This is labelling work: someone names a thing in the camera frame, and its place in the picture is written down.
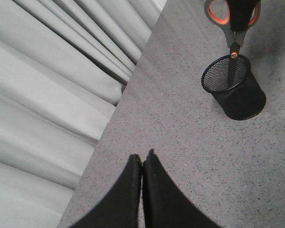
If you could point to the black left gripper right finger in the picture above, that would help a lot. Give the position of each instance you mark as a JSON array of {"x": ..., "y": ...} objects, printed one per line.
[{"x": 164, "y": 205}]

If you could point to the black mesh pen bucket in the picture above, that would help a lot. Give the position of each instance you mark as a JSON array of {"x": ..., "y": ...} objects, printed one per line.
[{"x": 245, "y": 99}]

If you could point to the white pleated curtain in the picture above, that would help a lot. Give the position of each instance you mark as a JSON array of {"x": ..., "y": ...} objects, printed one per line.
[{"x": 63, "y": 67}]

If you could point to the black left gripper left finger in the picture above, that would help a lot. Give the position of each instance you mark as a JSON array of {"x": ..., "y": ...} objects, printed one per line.
[{"x": 119, "y": 207}]

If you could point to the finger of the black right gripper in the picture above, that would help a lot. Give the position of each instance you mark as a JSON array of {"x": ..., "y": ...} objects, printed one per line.
[{"x": 243, "y": 13}]

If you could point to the grey orange handled scissors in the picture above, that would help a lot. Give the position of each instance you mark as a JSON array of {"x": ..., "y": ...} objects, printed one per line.
[{"x": 234, "y": 39}]

